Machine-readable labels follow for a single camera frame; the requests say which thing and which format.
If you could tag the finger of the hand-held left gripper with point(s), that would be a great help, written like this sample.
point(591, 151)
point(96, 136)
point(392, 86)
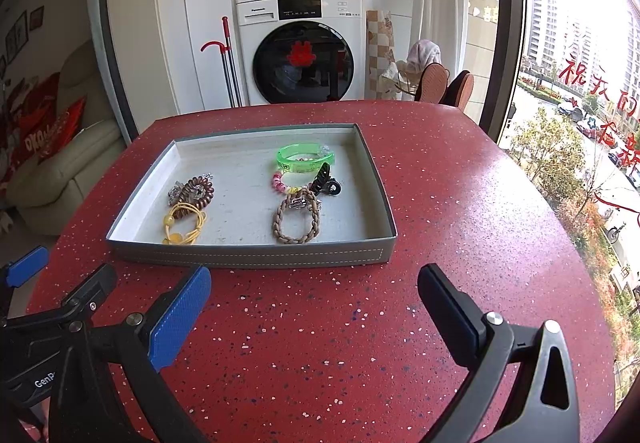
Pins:
point(92, 288)
point(27, 265)

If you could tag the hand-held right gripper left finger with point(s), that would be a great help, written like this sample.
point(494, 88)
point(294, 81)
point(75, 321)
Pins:
point(180, 323)

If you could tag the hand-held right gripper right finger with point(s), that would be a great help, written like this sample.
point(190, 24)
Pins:
point(447, 318)

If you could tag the silver heart hair clip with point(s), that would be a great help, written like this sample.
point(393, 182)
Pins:
point(175, 195)

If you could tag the small silver rhinestone clip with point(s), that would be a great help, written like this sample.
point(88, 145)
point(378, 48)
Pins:
point(299, 200)

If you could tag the grey jewelry tray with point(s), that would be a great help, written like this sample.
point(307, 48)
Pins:
point(240, 163)

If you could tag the black hair claw clip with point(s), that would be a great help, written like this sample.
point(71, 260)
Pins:
point(325, 180)

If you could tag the cream leather sofa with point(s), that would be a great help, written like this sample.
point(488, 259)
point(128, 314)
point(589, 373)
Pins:
point(65, 173)

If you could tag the large red printed cushion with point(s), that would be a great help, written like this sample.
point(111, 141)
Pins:
point(32, 123)

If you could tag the small red printed cushion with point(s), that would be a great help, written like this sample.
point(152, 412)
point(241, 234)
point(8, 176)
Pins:
point(67, 123)

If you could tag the silver flower hair clip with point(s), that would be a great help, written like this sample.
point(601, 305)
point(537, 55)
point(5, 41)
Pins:
point(208, 176)

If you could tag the small sparkly silver ornament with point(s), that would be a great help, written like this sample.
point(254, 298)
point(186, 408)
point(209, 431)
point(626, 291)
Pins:
point(325, 149)

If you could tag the brown round-back chair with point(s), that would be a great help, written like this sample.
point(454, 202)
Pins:
point(462, 90)
point(432, 83)

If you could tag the white fabric bag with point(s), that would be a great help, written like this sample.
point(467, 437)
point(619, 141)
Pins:
point(392, 80)

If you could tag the white towel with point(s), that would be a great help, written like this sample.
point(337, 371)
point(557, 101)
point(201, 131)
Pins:
point(424, 54)

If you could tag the red window decals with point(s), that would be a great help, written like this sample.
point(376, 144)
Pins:
point(600, 93)

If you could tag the checkered beige panel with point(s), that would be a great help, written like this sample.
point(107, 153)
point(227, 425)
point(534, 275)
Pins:
point(380, 53)

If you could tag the white tall cabinet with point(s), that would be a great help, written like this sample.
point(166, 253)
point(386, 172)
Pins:
point(170, 23)

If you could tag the white washing machine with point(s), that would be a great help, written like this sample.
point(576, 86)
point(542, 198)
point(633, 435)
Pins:
point(250, 38)

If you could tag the red paper door decoration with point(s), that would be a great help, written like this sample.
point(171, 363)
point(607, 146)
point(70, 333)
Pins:
point(300, 54)

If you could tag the framed wall picture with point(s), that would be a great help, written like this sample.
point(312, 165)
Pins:
point(16, 33)
point(36, 17)

